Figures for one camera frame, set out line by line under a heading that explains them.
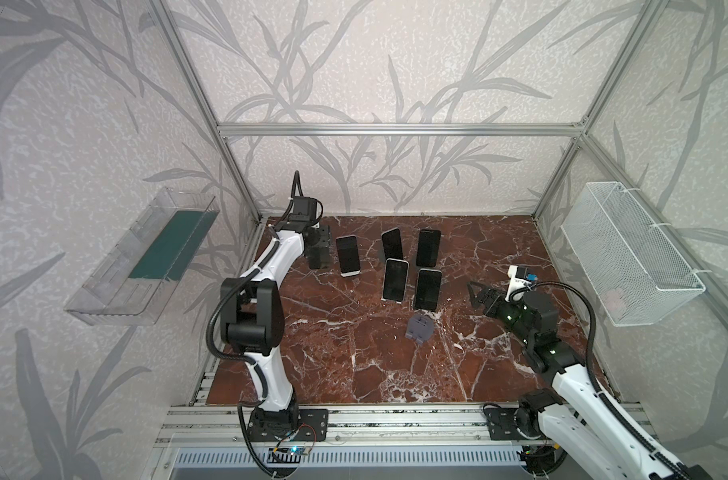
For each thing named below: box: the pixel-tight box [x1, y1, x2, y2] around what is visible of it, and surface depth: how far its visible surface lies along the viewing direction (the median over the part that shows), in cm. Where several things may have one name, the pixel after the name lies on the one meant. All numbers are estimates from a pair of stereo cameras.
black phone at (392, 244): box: [381, 227, 404, 260], surface depth 100 cm
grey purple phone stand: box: [405, 314, 435, 343], surface depth 90 cm
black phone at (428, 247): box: [416, 229, 441, 267], surface depth 98 cm
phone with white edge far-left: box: [336, 235, 361, 277], surface depth 99 cm
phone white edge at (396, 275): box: [381, 258, 410, 304], surface depth 95 cm
